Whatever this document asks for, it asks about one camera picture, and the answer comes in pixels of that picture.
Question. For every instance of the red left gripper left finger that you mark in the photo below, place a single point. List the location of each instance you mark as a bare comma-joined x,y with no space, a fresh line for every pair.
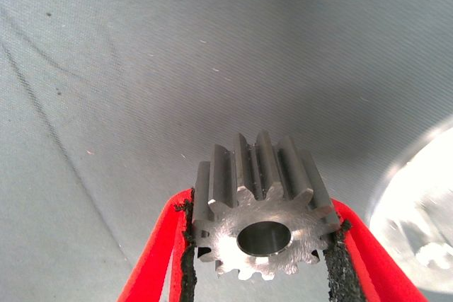
155,263

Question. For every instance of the small steel planetary gear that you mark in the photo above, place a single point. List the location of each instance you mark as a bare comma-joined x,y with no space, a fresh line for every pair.
226,226

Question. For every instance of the round metal carrier plate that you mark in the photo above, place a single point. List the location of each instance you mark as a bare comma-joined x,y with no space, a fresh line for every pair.
417,210

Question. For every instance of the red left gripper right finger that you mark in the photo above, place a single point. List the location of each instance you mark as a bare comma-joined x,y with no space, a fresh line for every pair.
368,270

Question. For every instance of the dark grey table cloth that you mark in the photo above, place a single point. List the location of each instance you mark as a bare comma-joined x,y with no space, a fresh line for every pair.
141,68

